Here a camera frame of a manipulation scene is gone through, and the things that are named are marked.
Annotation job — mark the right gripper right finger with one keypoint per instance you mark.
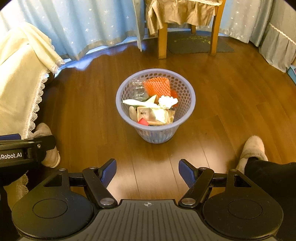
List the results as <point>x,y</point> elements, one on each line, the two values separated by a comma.
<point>198,181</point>

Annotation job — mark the white toothbrush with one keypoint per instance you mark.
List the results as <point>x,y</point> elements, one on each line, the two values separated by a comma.
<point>150,103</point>

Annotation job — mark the grey slipper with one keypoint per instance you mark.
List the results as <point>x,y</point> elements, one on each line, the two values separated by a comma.
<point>253,147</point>
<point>47,154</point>

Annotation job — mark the light blue star curtain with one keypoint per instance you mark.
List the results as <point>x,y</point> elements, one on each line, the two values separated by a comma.
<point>76,27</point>

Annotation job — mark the red bottle cap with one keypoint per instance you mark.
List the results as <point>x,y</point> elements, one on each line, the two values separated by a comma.
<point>143,122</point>

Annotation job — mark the black trouser leg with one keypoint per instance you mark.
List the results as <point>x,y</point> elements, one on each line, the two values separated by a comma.
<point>279,182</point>

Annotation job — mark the tan chair cover cloth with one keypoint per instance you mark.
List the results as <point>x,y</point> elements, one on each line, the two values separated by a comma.
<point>198,13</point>

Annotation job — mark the grey slipper right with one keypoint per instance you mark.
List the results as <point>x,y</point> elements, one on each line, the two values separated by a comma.
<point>253,147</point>

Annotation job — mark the orange foam fruit net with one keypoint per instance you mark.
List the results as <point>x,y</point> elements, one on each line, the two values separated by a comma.
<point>159,86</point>

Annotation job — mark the lavender plastic mesh basket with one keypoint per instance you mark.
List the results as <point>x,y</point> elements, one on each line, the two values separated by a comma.
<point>155,102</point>

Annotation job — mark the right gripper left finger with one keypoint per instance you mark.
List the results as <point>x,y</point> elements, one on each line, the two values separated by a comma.
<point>97,181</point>

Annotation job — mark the clear plastic bottle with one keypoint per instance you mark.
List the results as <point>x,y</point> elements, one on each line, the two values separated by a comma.
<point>138,91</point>

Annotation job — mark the white tissue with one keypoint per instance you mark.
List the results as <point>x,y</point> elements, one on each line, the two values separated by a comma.
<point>167,102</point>

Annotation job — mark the dark floor mat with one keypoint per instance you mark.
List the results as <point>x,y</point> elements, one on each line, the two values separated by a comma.
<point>184,42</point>

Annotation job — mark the grey slipper left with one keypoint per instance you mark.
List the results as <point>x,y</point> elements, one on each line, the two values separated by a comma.
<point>47,154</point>

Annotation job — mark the cream lace bedspread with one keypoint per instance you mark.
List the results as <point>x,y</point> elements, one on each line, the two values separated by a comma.
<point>27,59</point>

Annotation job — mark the grey blue curtain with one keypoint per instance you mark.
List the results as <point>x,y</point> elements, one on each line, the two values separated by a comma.
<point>269,25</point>

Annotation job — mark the red plastic bag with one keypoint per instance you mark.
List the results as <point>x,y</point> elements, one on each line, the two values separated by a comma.
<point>174,94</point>

